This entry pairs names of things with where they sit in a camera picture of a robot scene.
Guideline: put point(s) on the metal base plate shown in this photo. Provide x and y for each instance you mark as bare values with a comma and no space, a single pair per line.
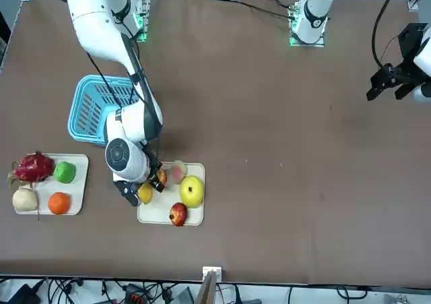
145,0
318,44

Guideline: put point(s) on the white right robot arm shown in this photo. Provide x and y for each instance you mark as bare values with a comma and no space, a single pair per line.
97,24

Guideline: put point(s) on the black orange charger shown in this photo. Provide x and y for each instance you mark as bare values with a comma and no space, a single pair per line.
135,296

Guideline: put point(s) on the aluminium frame post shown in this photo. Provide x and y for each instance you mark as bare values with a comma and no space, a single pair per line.
208,290

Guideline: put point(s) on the red pomegranate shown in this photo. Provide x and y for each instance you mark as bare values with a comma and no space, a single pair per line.
178,213

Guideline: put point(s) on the red dragon fruit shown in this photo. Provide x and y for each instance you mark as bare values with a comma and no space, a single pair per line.
33,167

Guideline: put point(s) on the pink green peach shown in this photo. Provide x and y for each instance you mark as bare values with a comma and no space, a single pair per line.
178,173

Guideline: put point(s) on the large yellow-green fruit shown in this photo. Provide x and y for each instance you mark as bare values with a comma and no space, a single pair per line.
191,191

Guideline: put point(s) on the beige tray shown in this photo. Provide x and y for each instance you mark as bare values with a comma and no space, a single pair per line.
158,213
81,189

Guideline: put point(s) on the orange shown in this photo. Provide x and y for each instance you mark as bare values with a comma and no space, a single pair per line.
59,203

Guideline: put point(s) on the black power supply unit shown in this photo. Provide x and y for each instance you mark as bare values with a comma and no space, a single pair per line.
23,295

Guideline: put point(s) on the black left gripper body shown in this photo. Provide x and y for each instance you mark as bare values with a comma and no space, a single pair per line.
409,44

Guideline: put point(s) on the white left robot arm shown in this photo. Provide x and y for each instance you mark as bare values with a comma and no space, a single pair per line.
314,14

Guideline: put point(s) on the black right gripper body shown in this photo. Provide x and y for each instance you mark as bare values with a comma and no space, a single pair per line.
150,167

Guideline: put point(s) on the light blue plastic basket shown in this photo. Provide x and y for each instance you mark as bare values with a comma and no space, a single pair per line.
81,133

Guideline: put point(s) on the yellow lemon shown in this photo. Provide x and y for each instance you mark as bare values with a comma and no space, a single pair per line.
145,194

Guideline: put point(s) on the pale beige pear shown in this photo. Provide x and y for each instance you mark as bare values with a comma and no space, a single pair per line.
24,200

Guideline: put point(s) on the green apple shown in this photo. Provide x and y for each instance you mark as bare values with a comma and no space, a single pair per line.
65,172

